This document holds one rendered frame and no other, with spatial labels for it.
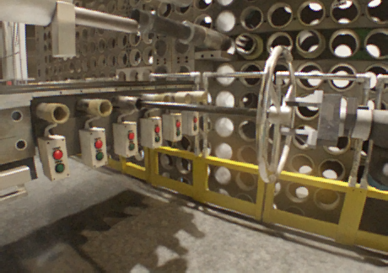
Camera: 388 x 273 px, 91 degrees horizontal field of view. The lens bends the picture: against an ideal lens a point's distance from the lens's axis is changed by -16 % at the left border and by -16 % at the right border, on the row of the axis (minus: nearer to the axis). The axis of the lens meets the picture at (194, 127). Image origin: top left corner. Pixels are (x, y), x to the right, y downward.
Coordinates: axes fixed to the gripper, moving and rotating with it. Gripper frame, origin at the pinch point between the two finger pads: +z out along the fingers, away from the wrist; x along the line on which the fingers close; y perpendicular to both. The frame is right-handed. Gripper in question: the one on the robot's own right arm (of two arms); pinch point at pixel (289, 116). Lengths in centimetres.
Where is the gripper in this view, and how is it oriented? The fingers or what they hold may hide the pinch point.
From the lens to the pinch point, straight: 65.8
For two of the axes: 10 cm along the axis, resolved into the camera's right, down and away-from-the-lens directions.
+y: 4.8, 3.9, 7.9
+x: 3.0, -9.2, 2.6
